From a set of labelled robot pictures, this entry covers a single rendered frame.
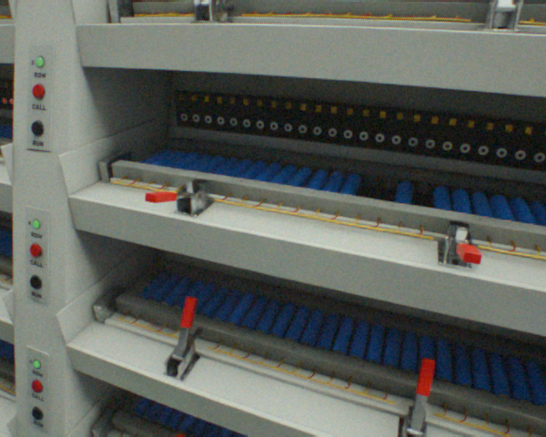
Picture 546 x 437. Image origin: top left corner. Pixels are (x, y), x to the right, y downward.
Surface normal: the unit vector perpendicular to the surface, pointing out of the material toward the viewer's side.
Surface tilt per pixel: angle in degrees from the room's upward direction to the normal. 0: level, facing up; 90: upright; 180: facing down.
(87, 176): 90
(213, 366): 18
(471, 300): 108
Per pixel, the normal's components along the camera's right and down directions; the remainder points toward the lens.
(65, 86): -0.33, 0.13
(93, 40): -0.34, 0.43
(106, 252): 0.94, 0.17
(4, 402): 0.01, -0.89
